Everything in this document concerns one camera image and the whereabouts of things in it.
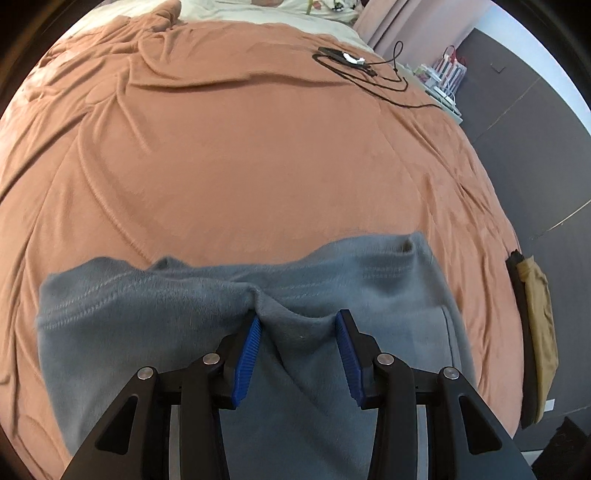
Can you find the white nightstand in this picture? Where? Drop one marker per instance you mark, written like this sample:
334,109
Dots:
443,99

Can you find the pink curtain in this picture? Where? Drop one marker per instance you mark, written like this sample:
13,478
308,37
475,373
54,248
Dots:
383,23

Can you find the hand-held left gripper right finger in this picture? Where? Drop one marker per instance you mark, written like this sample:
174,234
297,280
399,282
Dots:
348,360

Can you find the grey t-shirt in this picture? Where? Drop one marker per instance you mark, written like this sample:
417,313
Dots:
138,323

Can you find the black and white print cloth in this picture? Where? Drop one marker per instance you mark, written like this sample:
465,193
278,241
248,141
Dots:
341,5

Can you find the tan folded garment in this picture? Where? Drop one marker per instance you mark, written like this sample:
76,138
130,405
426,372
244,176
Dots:
540,323

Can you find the orange-brown blanket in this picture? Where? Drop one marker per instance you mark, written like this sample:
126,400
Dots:
254,161

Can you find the cream duvet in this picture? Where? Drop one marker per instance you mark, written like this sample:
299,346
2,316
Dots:
277,23

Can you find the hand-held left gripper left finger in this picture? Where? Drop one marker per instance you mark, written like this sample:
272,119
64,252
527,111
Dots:
247,360

